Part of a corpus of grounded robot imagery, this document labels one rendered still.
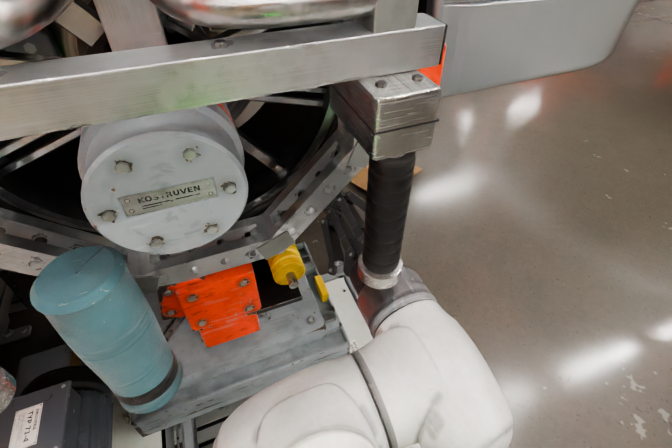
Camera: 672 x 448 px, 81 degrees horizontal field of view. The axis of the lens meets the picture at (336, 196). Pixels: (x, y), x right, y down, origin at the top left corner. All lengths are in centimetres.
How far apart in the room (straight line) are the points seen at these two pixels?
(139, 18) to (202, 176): 17
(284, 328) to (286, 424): 59
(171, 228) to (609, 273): 147
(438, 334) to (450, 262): 100
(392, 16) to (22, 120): 22
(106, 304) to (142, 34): 27
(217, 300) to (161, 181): 37
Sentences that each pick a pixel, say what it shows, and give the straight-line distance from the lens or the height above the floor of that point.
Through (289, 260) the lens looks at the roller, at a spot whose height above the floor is 54.
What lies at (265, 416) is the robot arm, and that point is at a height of 68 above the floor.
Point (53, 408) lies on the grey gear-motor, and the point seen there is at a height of 43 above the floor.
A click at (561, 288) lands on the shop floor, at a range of 151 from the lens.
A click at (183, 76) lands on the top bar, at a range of 25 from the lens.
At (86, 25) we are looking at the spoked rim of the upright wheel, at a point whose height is 92.
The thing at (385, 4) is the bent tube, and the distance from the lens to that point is 27.
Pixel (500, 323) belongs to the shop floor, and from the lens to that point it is 134.
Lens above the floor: 107
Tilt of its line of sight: 41 degrees down
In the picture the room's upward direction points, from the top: straight up
